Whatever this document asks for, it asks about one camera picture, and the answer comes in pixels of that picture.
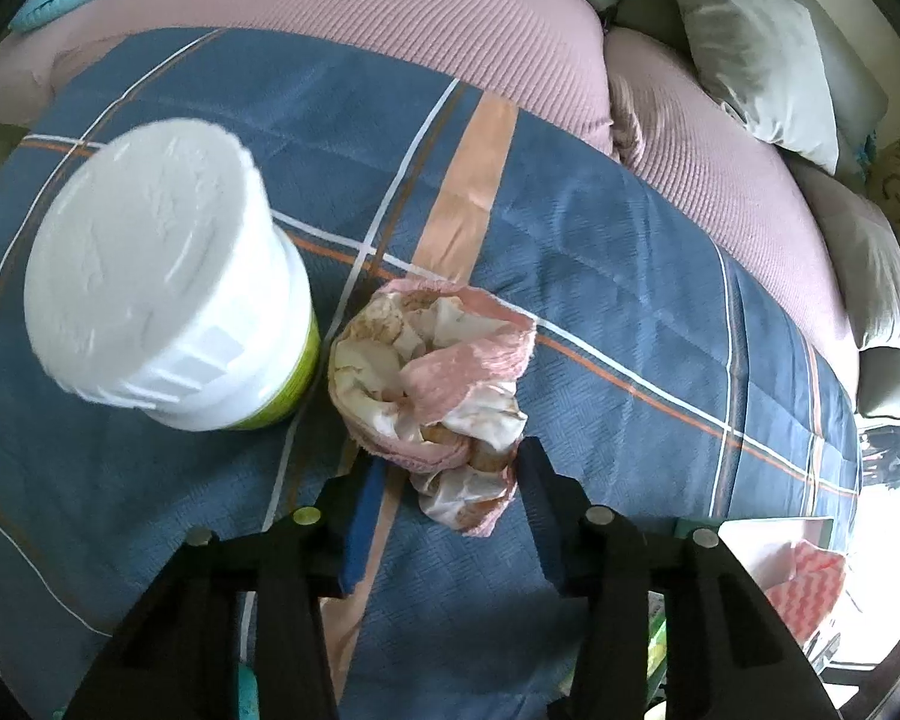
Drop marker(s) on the black lattice rack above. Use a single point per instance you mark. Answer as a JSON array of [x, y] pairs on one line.
[[889, 450]]

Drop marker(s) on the pink wavy striped cloth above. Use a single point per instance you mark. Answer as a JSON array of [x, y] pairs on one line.
[[810, 592]]

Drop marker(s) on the white bottle with green label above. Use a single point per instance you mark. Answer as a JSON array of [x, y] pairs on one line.
[[157, 277]]

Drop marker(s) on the square grey pillow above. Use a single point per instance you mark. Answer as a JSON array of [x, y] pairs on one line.
[[750, 52]]

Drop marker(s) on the small teal cloth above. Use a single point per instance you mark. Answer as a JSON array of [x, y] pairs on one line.
[[867, 157]]

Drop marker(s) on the blue plaid blanket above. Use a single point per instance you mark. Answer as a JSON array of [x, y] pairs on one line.
[[607, 315]]

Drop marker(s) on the white tray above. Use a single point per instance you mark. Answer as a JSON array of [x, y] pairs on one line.
[[765, 547]]

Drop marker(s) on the pink white scrunchie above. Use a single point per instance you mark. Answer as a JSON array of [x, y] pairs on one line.
[[450, 375]]

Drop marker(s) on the pink seat cushion cover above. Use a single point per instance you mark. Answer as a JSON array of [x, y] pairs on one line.
[[720, 165], [345, 7]]

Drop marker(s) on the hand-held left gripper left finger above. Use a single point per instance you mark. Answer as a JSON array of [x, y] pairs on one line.
[[364, 517]]

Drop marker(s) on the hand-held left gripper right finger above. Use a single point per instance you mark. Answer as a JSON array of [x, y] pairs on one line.
[[544, 525]]

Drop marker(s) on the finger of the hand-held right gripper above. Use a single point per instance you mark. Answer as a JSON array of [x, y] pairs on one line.
[[881, 660]]

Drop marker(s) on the flat grey pillow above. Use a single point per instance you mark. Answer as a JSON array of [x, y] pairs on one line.
[[862, 262]]

